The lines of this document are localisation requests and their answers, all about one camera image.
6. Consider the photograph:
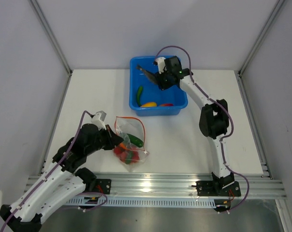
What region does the blue plastic bin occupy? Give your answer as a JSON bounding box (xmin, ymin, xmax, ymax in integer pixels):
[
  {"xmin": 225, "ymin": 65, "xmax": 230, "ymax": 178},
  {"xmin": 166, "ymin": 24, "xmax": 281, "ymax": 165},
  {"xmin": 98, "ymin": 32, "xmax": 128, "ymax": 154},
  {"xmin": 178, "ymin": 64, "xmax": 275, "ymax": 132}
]
[{"xmin": 129, "ymin": 56, "xmax": 188, "ymax": 116}]

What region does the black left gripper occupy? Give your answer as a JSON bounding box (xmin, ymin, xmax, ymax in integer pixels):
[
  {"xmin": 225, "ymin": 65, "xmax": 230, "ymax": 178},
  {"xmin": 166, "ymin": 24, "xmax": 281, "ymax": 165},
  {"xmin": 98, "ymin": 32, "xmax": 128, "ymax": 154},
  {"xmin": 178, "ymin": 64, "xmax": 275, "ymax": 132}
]
[{"xmin": 86, "ymin": 124, "xmax": 124, "ymax": 155}]

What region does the green cucumber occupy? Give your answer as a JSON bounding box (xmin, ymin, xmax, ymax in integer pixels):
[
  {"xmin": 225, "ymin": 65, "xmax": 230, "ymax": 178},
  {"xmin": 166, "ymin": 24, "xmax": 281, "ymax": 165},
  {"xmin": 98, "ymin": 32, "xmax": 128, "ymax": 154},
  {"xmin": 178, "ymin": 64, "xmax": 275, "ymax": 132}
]
[{"xmin": 127, "ymin": 133, "xmax": 144, "ymax": 148}]

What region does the aluminium frame post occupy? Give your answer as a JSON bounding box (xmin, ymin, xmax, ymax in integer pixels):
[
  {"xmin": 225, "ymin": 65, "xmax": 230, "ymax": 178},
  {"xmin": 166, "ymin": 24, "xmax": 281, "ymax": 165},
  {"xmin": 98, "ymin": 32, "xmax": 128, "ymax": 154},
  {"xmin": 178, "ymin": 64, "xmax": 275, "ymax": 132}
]
[
  {"xmin": 238, "ymin": 0, "xmax": 288, "ymax": 77},
  {"xmin": 28, "ymin": 0, "xmax": 72, "ymax": 76}
]

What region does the right aluminium frame post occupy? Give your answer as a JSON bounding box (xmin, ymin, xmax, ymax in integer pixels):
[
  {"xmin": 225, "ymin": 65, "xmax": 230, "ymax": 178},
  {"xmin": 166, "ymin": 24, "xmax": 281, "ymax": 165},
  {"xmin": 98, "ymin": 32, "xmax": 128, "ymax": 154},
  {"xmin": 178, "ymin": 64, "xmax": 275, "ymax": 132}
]
[{"xmin": 238, "ymin": 0, "xmax": 288, "ymax": 77}]

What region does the red chili pepper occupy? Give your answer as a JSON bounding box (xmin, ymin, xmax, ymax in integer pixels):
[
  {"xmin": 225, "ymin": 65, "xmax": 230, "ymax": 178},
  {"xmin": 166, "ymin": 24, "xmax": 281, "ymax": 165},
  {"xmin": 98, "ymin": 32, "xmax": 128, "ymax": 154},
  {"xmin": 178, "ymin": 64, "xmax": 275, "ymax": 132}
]
[{"xmin": 159, "ymin": 103, "xmax": 174, "ymax": 107}]

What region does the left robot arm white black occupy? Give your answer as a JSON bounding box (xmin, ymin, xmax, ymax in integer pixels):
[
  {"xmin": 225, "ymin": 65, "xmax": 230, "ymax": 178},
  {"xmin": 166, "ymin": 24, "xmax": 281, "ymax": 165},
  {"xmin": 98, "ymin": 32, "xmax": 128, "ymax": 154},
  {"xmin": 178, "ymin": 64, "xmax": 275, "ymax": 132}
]
[{"xmin": 0, "ymin": 124, "xmax": 123, "ymax": 232}]

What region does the slotted white cable duct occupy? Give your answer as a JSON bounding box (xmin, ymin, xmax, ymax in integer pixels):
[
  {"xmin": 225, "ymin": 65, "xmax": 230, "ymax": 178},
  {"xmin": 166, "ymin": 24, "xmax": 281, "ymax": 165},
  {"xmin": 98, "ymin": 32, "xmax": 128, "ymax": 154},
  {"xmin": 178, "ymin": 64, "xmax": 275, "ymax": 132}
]
[{"xmin": 65, "ymin": 196, "xmax": 216, "ymax": 208}]

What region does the clear orange zip top bag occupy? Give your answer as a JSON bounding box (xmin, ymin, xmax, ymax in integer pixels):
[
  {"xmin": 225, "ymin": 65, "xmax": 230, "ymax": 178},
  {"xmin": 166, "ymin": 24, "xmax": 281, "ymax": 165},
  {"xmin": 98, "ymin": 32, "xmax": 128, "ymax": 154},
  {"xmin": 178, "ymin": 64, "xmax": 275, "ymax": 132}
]
[{"xmin": 114, "ymin": 116, "xmax": 149, "ymax": 172}]

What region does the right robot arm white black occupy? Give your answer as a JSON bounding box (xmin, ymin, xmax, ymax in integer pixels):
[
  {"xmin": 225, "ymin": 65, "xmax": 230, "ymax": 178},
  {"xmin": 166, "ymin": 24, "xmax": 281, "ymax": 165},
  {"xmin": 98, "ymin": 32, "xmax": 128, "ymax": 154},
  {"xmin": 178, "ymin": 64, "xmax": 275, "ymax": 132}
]
[{"xmin": 135, "ymin": 56, "xmax": 235, "ymax": 195}]

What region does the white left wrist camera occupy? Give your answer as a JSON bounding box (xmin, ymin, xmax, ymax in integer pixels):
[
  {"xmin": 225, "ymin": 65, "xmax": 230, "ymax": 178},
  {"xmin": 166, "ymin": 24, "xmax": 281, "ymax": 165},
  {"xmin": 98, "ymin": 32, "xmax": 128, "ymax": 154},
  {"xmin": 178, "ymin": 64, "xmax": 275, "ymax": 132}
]
[{"xmin": 91, "ymin": 111, "xmax": 106, "ymax": 130}]

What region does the yellow orange bell pepper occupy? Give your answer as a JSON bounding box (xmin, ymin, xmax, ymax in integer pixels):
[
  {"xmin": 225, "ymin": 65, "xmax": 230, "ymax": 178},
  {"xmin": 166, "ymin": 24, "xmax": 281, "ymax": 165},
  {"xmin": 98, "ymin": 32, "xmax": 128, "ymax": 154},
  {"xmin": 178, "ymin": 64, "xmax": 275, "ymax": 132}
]
[{"xmin": 141, "ymin": 101, "xmax": 157, "ymax": 108}]

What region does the small green chili pepper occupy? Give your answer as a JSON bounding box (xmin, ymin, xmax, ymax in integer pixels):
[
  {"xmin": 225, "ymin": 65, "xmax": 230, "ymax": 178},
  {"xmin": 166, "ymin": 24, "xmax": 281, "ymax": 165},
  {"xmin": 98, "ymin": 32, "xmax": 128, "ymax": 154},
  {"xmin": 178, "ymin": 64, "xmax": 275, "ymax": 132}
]
[{"xmin": 136, "ymin": 86, "xmax": 143, "ymax": 107}]

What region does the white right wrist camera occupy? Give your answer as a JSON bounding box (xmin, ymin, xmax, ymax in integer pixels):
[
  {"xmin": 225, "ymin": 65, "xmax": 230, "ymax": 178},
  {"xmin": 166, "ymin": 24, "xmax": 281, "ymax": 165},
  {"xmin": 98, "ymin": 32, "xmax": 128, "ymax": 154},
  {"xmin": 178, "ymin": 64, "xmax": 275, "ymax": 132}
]
[{"xmin": 154, "ymin": 57, "xmax": 166, "ymax": 74}]

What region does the aluminium mounting rail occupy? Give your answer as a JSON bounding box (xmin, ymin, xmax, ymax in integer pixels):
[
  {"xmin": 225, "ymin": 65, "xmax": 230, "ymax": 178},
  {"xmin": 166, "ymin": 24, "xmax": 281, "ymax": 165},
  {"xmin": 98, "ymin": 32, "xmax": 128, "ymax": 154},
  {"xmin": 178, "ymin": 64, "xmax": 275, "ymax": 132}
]
[{"xmin": 25, "ymin": 172, "xmax": 288, "ymax": 200}]

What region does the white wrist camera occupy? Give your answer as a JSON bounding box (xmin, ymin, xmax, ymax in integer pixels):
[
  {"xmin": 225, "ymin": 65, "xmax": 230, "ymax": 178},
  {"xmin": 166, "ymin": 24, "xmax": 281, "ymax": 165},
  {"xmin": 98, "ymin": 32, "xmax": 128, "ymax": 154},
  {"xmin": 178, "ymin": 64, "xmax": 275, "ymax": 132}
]
[
  {"xmin": 91, "ymin": 111, "xmax": 106, "ymax": 130},
  {"xmin": 154, "ymin": 57, "xmax": 166, "ymax": 74}
]

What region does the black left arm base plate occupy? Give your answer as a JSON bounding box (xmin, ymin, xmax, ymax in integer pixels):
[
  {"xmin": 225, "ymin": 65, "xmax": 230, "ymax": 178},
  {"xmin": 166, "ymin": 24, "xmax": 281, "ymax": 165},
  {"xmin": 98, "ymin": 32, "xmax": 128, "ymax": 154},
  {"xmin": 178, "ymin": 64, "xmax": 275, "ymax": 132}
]
[{"xmin": 93, "ymin": 179, "xmax": 112, "ymax": 195}]

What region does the left aluminium frame post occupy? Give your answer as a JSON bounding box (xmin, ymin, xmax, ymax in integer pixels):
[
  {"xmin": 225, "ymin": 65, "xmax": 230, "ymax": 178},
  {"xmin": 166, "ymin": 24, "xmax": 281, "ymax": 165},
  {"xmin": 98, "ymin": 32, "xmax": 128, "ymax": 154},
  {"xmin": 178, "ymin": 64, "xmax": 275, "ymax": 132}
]
[{"xmin": 28, "ymin": 0, "xmax": 72, "ymax": 76}]

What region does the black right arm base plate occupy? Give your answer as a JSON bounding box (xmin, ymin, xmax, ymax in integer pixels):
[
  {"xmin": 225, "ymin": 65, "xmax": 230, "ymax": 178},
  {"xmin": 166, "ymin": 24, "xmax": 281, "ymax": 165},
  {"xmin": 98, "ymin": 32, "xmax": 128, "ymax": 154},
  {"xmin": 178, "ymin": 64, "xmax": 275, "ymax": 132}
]
[{"xmin": 192, "ymin": 180, "xmax": 241, "ymax": 197}]

